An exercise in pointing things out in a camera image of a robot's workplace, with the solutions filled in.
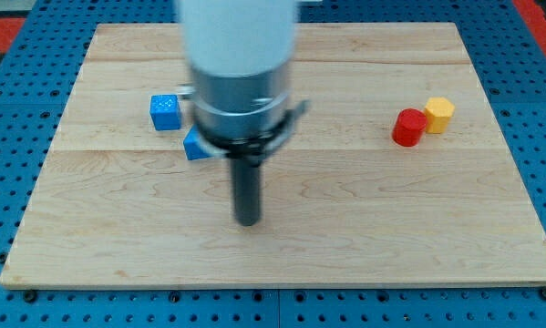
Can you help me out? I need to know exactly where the red cylinder block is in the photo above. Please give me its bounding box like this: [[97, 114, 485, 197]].
[[391, 108, 428, 147]]

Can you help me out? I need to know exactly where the blue triangle block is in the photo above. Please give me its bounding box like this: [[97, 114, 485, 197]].
[[182, 126, 211, 160]]

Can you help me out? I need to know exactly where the yellow hexagon block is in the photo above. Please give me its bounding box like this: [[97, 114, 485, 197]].
[[424, 97, 456, 134]]

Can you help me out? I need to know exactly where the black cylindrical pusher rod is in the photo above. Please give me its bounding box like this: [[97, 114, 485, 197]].
[[231, 159, 262, 226]]

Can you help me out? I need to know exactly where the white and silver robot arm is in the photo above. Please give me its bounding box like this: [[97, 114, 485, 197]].
[[175, 0, 307, 226]]

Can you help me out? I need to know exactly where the light wooden board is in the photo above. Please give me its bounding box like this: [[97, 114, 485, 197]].
[[0, 23, 546, 290]]

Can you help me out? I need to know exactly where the blue cube block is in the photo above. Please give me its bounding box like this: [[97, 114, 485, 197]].
[[149, 94, 181, 131]]

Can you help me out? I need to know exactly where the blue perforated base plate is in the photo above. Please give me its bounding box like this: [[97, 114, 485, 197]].
[[0, 0, 546, 327]]

